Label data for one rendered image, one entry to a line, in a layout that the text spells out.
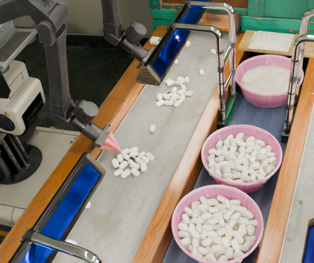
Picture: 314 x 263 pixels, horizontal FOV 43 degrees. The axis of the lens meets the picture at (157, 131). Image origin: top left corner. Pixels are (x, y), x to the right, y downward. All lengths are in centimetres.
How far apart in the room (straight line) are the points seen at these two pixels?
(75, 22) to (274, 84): 215
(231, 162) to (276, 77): 49
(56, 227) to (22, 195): 122
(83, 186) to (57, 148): 131
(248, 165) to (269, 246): 33
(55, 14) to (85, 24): 229
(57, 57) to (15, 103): 58
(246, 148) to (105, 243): 57
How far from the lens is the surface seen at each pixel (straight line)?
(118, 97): 167
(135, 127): 156
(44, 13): 114
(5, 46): 167
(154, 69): 123
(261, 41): 187
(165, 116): 158
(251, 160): 140
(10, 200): 214
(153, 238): 121
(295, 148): 141
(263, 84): 170
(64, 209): 94
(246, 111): 166
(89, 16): 338
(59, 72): 127
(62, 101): 136
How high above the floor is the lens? 180
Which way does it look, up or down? 44 degrees down
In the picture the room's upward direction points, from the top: 11 degrees counter-clockwise
